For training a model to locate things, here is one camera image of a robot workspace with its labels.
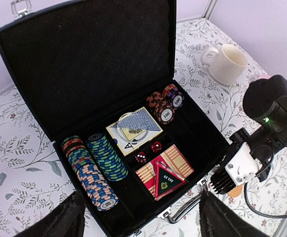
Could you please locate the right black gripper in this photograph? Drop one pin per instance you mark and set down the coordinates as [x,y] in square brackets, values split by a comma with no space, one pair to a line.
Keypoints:
[263,144]

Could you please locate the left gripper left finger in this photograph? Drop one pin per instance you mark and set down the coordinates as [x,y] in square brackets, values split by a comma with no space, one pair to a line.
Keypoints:
[66,220]

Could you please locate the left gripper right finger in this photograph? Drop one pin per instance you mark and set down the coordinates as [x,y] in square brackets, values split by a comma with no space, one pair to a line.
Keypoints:
[217,220]

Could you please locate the orange round button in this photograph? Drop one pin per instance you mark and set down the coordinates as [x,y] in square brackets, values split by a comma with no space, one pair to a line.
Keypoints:
[235,192]

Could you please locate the black triangular token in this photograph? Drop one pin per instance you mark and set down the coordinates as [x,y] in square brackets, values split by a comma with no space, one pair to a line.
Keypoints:
[166,180]

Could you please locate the red card deck box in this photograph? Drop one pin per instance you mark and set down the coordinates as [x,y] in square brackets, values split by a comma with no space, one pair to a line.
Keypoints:
[172,158]

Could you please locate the red die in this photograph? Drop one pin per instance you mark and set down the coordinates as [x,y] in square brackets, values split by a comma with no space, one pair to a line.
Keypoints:
[156,146]

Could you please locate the red die front table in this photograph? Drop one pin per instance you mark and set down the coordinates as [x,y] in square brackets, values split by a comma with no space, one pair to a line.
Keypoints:
[141,157]

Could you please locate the blue card deck box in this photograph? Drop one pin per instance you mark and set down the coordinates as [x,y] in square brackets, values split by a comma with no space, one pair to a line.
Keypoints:
[127,147]

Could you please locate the clear round dealer disc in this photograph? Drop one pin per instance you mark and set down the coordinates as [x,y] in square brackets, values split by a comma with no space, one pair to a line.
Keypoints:
[132,126]

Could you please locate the black poker case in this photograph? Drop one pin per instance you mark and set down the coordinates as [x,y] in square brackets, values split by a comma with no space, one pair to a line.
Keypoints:
[80,65]

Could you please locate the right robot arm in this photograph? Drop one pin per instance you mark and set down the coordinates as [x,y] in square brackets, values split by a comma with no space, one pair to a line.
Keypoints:
[265,102]

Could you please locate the white black chip stack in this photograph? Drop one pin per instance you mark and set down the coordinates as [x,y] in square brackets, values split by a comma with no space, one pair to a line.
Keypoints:
[87,172]

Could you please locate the teal chip stack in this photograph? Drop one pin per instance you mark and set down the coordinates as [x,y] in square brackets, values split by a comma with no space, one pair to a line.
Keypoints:
[106,157]

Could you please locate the cream ceramic mug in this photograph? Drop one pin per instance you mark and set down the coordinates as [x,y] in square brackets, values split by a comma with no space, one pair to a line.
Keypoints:
[225,64]

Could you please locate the orange chip stack left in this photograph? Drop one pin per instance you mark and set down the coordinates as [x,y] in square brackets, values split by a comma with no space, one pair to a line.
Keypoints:
[161,108]

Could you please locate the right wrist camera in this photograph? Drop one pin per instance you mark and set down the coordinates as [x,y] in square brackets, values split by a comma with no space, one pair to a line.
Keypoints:
[237,168]

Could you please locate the right aluminium frame post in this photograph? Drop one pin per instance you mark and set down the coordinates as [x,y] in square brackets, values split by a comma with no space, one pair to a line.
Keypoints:
[209,9]

